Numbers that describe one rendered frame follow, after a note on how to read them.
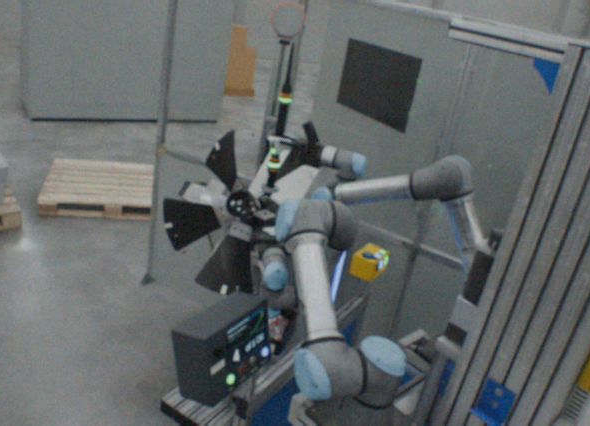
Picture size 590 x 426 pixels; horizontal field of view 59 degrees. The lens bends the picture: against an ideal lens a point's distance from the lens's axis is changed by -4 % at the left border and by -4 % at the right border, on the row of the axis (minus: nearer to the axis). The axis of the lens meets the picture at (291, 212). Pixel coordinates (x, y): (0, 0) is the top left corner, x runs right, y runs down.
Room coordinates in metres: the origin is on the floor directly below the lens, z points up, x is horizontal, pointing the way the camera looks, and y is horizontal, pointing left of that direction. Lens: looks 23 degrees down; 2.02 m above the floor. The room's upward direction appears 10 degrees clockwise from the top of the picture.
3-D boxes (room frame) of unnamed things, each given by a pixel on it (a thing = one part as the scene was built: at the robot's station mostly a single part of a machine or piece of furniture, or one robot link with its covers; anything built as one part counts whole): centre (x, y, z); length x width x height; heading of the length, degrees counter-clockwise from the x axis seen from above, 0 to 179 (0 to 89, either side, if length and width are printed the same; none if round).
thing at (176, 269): (2.54, -0.25, 0.50); 2.59 x 0.03 x 0.91; 62
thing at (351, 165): (1.83, -0.17, 1.48); 0.11 x 0.08 x 0.09; 72
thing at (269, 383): (1.65, -0.17, 0.82); 0.90 x 0.04 x 0.08; 152
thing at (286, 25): (2.63, 0.18, 1.88); 0.16 x 0.07 x 0.16; 97
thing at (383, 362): (1.07, -0.28, 1.20); 0.13 x 0.12 x 0.14; 110
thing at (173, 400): (2.15, 0.12, 0.04); 0.62 x 0.45 x 0.08; 152
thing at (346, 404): (1.07, -0.29, 1.09); 0.15 x 0.15 x 0.10
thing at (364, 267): (2.00, -0.36, 1.02); 0.16 x 0.10 x 0.11; 152
